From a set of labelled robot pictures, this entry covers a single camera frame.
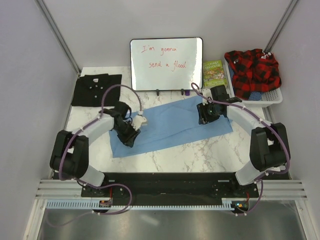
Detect white slotted cable duct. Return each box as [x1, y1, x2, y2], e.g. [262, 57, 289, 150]
[46, 199, 235, 211]

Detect blue checkered cloth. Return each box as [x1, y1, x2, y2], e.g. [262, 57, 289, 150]
[249, 91, 262, 101]

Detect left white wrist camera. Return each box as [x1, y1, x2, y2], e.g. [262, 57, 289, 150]
[131, 114, 148, 131]

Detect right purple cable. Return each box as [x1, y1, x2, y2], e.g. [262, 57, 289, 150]
[191, 82, 292, 217]

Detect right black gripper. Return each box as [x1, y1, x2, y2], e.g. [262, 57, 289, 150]
[196, 99, 221, 125]

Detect white plastic basket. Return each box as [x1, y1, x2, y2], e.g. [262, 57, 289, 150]
[223, 60, 283, 108]

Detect white dry-erase board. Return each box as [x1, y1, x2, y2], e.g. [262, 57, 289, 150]
[130, 37, 203, 92]

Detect green paperback book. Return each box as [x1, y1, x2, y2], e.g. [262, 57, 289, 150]
[202, 59, 228, 88]

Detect folded black shirt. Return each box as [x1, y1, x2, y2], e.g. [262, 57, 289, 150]
[71, 73, 122, 107]

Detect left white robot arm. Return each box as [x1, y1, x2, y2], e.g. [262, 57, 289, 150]
[49, 101, 147, 197]

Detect red black plaid shirt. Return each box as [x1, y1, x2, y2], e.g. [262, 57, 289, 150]
[224, 48, 282, 100]

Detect purple cable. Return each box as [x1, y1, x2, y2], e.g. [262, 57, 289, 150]
[57, 84, 145, 216]
[191, 82, 292, 217]

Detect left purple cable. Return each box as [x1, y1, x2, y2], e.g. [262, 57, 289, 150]
[57, 84, 145, 216]

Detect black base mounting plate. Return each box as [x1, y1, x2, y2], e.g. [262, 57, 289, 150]
[81, 172, 259, 206]

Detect light blue long sleeve shirt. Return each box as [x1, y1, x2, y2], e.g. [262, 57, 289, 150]
[109, 96, 233, 158]

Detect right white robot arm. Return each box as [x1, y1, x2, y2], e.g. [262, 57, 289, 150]
[191, 82, 291, 197]

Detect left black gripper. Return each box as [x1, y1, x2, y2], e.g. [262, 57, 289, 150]
[113, 120, 141, 148]

